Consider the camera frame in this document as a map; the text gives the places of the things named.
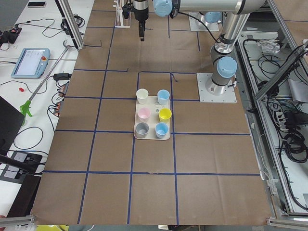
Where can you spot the white wire cup rack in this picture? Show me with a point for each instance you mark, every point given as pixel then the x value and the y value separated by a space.
pixel 120 21

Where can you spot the grey plastic cup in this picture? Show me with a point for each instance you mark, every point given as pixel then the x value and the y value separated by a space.
pixel 141 130

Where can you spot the light blue cup back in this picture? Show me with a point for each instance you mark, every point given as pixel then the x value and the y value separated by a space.
pixel 163 97

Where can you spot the yellow plastic cup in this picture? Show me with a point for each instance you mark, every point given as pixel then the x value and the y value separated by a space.
pixel 165 115

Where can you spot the pink plastic cup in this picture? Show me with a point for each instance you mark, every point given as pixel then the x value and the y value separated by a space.
pixel 144 114

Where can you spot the green handled reach grabber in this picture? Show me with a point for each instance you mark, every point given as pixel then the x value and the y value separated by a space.
pixel 24 109

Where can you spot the light blue cup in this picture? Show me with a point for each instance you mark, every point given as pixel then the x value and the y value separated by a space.
pixel 163 97
pixel 161 130

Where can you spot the white plastic cup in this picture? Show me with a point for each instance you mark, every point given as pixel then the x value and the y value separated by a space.
pixel 142 96

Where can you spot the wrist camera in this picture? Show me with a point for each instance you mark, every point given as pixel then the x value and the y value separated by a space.
pixel 126 9

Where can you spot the light blue cup front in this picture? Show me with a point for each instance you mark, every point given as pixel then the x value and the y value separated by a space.
pixel 161 130

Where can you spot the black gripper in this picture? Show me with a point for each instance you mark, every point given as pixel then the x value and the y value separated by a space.
pixel 141 12

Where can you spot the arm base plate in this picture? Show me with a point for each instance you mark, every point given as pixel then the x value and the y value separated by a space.
pixel 210 19
pixel 209 92

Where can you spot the black smartphone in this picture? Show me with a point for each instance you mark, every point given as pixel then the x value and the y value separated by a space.
pixel 36 4

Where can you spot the blue teach pendant tablet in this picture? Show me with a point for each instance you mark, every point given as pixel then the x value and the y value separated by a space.
pixel 31 63

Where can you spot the cream serving tray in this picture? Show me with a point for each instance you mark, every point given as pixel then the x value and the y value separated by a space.
pixel 153 105

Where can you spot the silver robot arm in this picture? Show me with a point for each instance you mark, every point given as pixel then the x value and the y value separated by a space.
pixel 238 13

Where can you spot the black power adapter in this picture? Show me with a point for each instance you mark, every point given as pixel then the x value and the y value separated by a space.
pixel 62 76

